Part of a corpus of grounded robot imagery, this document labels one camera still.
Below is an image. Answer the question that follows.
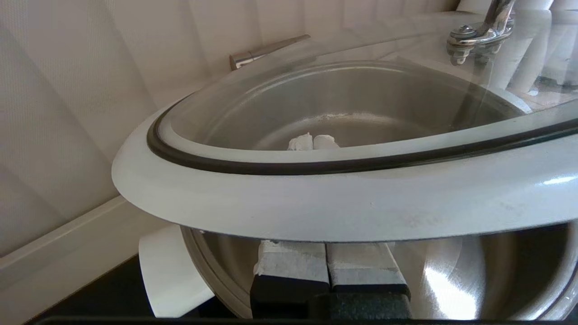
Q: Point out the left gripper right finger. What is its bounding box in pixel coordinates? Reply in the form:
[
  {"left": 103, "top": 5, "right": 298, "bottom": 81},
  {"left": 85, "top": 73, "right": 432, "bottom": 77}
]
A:
[{"left": 326, "top": 242, "right": 411, "bottom": 319}]

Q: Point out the white pot with steel interior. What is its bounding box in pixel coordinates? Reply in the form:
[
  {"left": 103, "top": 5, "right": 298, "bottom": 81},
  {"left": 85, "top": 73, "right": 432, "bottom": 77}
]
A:
[{"left": 138, "top": 61, "right": 578, "bottom": 322}]

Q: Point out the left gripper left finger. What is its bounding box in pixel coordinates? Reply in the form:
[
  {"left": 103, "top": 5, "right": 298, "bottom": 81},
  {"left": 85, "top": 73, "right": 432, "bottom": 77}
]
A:
[{"left": 251, "top": 241, "right": 331, "bottom": 319}]

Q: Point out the glass lid with white rim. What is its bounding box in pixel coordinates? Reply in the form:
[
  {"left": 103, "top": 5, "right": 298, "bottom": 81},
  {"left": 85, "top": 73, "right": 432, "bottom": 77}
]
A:
[{"left": 112, "top": 0, "right": 578, "bottom": 243}]

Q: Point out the large black induction cooktop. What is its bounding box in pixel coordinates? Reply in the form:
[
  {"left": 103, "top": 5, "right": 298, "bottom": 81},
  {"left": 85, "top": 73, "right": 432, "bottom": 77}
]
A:
[{"left": 27, "top": 255, "right": 204, "bottom": 323}]

